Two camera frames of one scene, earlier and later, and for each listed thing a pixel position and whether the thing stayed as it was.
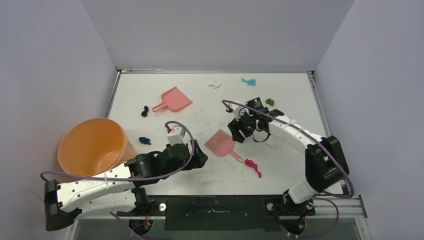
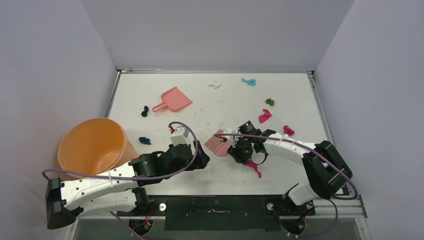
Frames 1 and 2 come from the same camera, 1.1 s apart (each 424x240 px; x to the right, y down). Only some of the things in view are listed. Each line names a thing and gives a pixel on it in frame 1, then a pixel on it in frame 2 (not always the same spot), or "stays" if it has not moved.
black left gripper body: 195,162 stays
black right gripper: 238,127 -> 236,151
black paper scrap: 144,113 stays
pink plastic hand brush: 221,144 stays
